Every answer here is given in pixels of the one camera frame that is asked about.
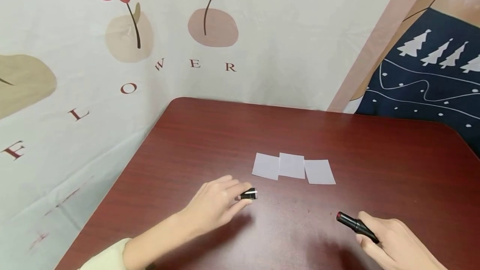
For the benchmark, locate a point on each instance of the person's right hand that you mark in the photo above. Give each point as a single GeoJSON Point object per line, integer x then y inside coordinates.
{"type": "Point", "coordinates": [401, 243]}

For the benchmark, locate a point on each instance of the person's left hand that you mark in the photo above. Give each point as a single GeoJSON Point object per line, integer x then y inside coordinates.
{"type": "Point", "coordinates": [212, 207]}

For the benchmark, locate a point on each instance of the person's left thumb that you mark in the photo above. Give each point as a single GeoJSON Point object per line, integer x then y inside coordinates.
{"type": "Point", "coordinates": [238, 206]}

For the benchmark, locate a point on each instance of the person's right index finger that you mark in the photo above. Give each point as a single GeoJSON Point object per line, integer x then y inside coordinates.
{"type": "Point", "coordinates": [369, 249]}

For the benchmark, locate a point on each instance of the person's right thumb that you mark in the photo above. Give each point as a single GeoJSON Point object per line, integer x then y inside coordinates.
{"type": "Point", "coordinates": [369, 221]}

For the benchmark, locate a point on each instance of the person's left fingers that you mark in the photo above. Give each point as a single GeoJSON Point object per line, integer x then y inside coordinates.
{"type": "Point", "coordinates": [232, 185]}

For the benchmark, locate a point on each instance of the black marker pen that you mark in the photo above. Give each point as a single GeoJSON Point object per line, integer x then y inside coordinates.
{"type": "Point", "coordinates": [356, 225]}

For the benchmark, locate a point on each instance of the black marker cap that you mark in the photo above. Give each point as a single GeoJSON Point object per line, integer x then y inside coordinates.
{"type": "Point", "coordinates": [249, 194]}

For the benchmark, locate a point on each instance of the person's left forearm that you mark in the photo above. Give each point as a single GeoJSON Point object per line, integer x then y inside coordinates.
{"type": "Point", "coordinates": [127, 249]}

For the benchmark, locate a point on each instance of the white paper card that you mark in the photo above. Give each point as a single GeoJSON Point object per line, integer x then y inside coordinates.
{"type": "Point", "coordinates": [292, 165]}
{"type": "Point", "coordinates": [319, 171]}
{"type": "Point", "coordinates": [266, 166]}

